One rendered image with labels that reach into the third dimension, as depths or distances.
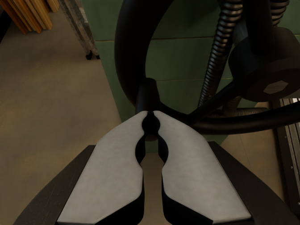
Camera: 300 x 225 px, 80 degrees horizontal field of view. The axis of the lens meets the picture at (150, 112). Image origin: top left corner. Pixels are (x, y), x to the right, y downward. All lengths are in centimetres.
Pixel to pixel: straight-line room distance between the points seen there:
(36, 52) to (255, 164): 165
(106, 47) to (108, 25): 5
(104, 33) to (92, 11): 4
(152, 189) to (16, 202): 65
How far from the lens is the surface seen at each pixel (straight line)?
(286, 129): 108
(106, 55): 41
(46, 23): 185
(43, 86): 142
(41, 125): 124
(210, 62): 27
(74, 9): 125
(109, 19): 36
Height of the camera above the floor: 94
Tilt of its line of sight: 60 degrees down
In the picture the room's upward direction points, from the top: 2 degrees counter-clockwise
